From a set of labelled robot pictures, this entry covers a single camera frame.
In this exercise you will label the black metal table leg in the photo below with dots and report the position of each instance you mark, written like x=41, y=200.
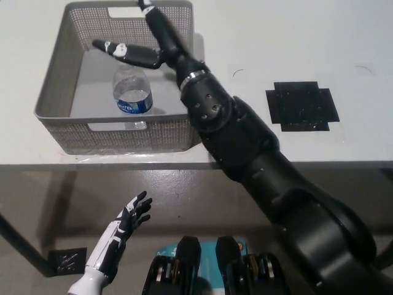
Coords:
x=24, y=247

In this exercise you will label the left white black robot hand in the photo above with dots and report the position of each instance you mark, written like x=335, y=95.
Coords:
x=110, y=242

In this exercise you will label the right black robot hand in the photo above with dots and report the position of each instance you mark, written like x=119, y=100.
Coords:
x=165, y=37

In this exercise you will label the grey perforated plastic basket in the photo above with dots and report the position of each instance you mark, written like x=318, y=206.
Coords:
x=92, y=80

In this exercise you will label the black teal robot body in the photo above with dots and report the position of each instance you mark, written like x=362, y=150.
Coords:
x=190, y=267

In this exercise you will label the clear water bottle blue label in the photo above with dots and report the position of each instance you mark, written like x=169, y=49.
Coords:
x=132, y=92

